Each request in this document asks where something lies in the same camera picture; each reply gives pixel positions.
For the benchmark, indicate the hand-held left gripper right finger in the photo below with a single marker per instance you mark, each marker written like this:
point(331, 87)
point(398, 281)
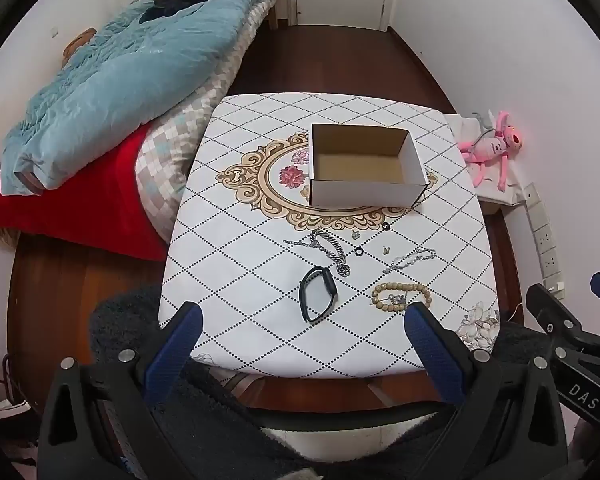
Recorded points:
point(430, 350)

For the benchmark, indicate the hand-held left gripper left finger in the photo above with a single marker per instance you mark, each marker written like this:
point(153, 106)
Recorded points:
point(177, 345)

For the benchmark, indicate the black smart band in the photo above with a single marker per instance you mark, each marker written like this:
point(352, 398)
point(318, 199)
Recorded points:
point(330, 290)

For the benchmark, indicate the white cardboard box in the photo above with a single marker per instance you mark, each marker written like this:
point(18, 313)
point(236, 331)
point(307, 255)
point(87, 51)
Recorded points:
point(360, 192)

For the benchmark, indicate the white plug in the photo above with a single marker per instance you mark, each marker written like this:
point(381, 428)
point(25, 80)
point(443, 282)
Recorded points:
point(556, 287)

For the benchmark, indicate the white diamond-patterned tablecloth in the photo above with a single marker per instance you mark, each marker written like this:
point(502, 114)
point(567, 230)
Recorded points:
point(240, 280)

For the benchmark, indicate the wooden table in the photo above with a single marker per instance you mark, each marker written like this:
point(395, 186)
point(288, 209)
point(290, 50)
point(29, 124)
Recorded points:
point(305, 392)

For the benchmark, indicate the red blanket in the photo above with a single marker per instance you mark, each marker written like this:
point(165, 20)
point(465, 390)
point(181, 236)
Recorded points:
point(80, 210)

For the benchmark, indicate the pink plush toy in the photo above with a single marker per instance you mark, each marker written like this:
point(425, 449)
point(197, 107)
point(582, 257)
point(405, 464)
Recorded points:
point(495, 147)

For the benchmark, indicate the checkered bedsheet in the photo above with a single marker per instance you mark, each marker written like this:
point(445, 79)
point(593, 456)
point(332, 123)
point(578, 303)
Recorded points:
point(170, 160)

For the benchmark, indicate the light blue blanket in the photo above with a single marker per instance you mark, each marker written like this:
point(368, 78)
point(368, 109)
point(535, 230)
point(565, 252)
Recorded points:
point(130, 80)

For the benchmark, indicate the brown plush toy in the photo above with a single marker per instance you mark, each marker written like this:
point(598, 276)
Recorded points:
point(77, 45)

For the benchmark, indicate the white wall socket strip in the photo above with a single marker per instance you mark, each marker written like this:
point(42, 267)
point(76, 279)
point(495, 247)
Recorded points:
point(542, 230)

